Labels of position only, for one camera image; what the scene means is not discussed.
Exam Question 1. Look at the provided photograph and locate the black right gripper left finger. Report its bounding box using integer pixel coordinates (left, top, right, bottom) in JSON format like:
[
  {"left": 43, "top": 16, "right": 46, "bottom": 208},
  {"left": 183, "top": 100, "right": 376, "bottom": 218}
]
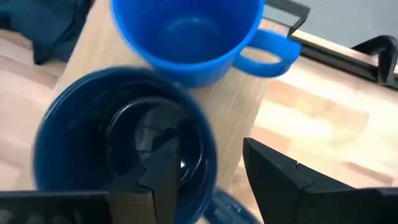
[{"left": 108, "top": 136, "right": 182, "bottom": 224}]

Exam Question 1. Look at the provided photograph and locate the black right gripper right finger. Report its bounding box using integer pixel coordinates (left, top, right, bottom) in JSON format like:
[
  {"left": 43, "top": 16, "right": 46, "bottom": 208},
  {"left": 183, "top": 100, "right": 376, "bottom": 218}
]
[{"left": 242, "top": 138, "right": 354, "bottom": 224}]

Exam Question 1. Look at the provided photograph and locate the dark navy glossy mug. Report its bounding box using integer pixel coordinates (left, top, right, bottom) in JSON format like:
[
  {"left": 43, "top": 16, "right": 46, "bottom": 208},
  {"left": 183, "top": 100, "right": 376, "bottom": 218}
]
[{"left": 32, "top": 65, "right": 259, "bottom": 224}]

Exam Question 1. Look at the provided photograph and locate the blue plastic mug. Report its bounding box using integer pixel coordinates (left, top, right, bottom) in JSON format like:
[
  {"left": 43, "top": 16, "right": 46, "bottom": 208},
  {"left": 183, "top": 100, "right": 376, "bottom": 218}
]
[{"left": 110, "top": 0, "right": 302, "bottom": 88}]

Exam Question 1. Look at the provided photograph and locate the black clamp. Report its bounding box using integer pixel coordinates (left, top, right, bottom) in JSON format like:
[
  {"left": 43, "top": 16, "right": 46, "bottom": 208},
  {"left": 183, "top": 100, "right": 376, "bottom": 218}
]
[{"left": 351, "top": 34, "right": 398, "bottom": 86}]

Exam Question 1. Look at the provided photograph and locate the dark cloth bundle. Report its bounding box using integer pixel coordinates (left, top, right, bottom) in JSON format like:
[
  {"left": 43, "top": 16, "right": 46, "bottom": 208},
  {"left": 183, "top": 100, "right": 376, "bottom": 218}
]
[{"left": 0, "top": 0, "right": 95, "bottom": 66}]

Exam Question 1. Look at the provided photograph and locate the black table edge rail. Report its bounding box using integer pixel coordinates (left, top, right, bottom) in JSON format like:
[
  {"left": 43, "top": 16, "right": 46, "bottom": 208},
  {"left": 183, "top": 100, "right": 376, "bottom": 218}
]
[{"left": 288, "top": 33, "right": 398, "bottom": 91}]

